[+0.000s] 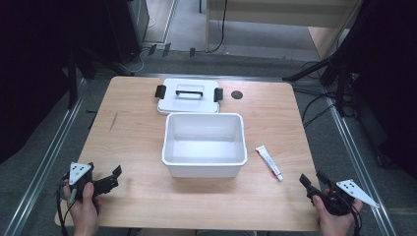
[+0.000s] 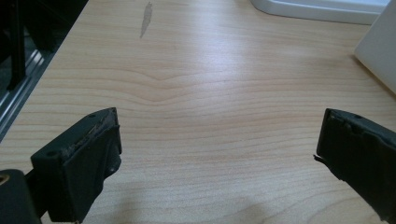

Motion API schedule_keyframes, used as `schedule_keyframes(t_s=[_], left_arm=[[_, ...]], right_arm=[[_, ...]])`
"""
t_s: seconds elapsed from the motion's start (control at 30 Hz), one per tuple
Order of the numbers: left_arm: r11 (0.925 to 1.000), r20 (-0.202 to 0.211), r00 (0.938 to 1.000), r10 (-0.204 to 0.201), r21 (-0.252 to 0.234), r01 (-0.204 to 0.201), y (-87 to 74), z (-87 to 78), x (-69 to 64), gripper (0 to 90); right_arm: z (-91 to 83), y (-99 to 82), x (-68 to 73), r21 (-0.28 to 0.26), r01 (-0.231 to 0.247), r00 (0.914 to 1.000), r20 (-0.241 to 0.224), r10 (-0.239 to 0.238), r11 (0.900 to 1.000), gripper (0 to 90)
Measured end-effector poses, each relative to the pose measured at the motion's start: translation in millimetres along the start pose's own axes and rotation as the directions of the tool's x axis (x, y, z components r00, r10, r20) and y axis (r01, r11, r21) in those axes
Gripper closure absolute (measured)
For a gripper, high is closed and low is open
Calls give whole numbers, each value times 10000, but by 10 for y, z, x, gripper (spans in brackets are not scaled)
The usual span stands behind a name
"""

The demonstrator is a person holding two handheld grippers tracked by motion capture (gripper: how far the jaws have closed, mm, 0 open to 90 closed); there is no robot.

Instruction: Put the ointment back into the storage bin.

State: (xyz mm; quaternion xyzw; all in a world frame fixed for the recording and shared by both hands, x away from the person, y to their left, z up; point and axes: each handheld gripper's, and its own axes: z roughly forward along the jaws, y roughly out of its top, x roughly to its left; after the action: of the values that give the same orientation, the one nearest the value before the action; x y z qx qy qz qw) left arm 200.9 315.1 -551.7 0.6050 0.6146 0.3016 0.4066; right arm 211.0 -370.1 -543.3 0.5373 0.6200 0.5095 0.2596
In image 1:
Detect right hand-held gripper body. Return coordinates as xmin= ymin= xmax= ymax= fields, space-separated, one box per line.
xmin=307 ymin=178 xmax=382 ymax=217

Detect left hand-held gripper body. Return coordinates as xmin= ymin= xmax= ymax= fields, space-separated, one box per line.
xmin=68 ymin=161 xmax=120 ymax=199

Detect white ointment tube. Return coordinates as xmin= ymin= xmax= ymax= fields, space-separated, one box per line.
xmin=255 ymin=145 xmax=285 ymax=183

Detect white plastic storage box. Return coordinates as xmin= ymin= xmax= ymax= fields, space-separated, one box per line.
xmin=160 ymin=111 xmax=249 ymax=179

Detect white lid with black handle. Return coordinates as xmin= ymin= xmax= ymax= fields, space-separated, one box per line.
xmin=153 ymin=77 xmax=225 ymax=116

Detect person's right hand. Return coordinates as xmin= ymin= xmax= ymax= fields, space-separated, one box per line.
xmin=311 ymin=195 xmax=364 ymax=236

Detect person's left hand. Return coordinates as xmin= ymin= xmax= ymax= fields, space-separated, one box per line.
xmin=63 ymin=182 xmax=103 ymax=236

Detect black tripod stand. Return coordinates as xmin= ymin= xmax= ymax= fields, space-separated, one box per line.
xmin=281 ymin=0 xmax=372 ymax=117

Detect dark curtain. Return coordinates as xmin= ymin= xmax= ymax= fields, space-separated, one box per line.
xmin=0 ymin=0 xmax=114 ymax=165
xmin=340 ymin=0 xmax=417 ymax=180

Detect black cabinet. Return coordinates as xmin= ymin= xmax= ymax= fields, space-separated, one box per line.
xmin=103 ymin=0 xmax=150 ymax=66

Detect light wooden furniture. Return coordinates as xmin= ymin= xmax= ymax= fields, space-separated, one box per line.
xmin=204 ymin=0 xmax=366 ymax=61

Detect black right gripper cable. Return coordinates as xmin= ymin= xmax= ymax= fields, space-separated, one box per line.
xmin=349 ymin=201 xmax=364 ymax=236

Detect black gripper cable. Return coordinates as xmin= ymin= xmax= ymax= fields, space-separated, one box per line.
xmin=349 ymin=201 xmax=364 ymax=236
xmin=54 ymin=175 xmax=77 ymax=236

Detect metal floor rail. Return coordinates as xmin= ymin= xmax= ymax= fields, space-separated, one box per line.
xmin=324 ymin=87 xmax=399 ymax=236
xmin=2 ymin=78 xmax=89 ymax=236

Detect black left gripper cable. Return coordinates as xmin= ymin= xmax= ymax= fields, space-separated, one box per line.
xmin=54 ymin=175 xmax=77 ymax=236

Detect black floor cables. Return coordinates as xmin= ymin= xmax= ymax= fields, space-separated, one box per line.
xmin=293 ymin=60 xmax=357 ymax=130

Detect white floor cable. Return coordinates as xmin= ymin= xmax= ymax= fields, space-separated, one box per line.
xmin=129 ymin=16 xmax=158 ymax=75

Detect black hanging cable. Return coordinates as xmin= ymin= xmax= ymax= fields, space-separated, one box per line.
xmin=208 ymin=0 xmax=229 ymax=54

